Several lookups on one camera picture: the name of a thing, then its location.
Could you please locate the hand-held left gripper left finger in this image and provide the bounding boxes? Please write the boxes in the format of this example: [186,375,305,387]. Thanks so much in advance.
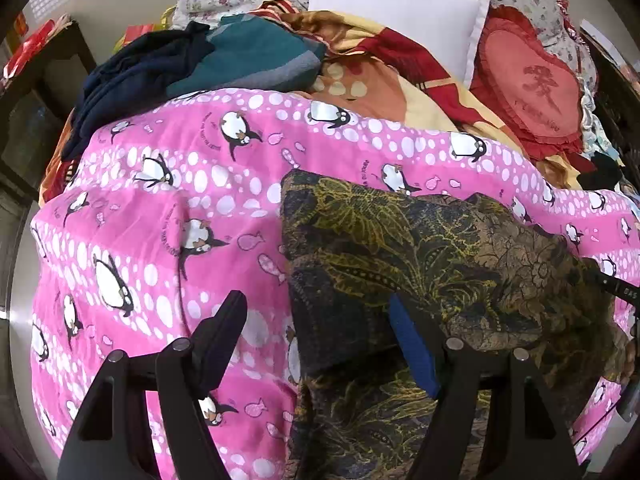
[56,290,249,480]

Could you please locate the red heart-shaped cushion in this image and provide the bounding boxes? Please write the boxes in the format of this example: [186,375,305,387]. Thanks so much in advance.
[469,6,587,160]

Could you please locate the black cloth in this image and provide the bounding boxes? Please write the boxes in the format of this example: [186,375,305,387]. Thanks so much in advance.
[592,151,627,190]

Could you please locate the red packaging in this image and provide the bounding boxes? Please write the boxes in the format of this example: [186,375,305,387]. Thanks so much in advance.
[2,15,71,83]

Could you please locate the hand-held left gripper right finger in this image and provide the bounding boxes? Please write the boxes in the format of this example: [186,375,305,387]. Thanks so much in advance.
[389,293,584,480]

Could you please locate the navy blue garment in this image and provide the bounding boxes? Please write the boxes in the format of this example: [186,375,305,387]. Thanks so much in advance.
[62,21,217,161]

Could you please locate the light blue frilled cloth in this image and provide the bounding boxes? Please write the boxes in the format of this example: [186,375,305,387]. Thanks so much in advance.
[580,72,608,163]

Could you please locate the red and yellow patterned blanket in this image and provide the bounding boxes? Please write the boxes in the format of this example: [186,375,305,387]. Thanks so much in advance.
[39,0,583,208]

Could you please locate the teal and grey knit garment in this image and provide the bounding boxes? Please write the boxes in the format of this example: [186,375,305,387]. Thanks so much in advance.
[167,13,327,100]

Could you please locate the white pillow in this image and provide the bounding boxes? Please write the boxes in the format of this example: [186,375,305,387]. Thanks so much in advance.
[306,0,491,90]

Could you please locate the pink penguin print blanket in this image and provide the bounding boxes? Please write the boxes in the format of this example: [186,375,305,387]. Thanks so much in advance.
[29,87,640,480]

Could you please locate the dark wooden cabinet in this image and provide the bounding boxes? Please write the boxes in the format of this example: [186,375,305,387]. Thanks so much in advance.
[0,20,97,196]

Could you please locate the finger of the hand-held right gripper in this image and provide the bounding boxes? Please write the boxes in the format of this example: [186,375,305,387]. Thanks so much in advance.
[581,257,640,307]

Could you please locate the dark floral patterned garment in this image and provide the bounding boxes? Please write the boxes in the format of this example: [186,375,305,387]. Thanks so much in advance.
[280,169,632,480]

